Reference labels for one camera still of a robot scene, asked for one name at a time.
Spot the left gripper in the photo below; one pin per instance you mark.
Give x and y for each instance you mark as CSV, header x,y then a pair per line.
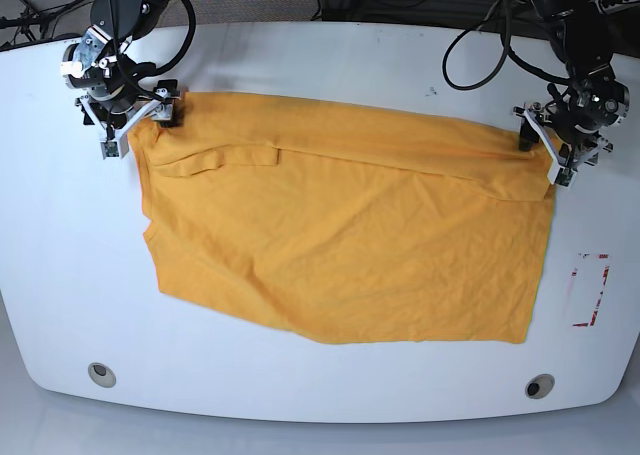
x,y
563,141

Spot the right table grommet hole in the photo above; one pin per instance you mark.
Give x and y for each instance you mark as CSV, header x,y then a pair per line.
x,y
540,386

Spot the red tape rectangle marking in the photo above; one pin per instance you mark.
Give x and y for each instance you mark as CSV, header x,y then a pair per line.
x,y
586,290

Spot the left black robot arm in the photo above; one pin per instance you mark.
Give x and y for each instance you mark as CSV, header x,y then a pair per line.
x,y
587,100

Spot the black tripod legs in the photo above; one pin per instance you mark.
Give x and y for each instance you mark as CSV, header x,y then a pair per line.
x,y
30,21

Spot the left table grommet hole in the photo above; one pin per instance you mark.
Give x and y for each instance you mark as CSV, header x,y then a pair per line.
x,y
102,375

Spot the yellow Smile T-shirt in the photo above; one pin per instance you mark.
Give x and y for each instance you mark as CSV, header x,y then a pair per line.
x,y
343,223

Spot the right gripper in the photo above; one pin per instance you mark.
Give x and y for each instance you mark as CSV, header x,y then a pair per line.
x,y
115,118

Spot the table grommet hole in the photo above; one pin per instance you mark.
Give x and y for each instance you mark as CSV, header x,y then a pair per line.
x,y
102,375
540,386

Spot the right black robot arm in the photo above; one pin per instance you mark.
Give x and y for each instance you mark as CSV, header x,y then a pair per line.
x,y
116,91

